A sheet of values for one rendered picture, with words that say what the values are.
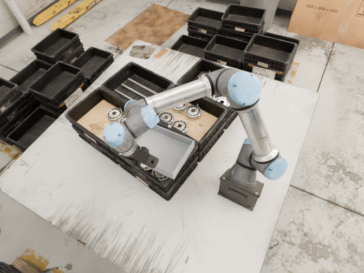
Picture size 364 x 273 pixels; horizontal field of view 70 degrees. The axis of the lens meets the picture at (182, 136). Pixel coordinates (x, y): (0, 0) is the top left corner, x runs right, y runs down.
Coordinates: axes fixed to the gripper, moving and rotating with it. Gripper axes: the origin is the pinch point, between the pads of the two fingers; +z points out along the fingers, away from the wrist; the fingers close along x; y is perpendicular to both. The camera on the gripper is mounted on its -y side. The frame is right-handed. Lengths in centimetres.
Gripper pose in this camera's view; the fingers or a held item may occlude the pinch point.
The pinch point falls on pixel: (147, 163)
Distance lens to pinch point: 118.0
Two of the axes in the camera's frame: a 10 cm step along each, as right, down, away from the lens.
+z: 1.6, 3.7, 9.2
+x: -3.9, 8.7, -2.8
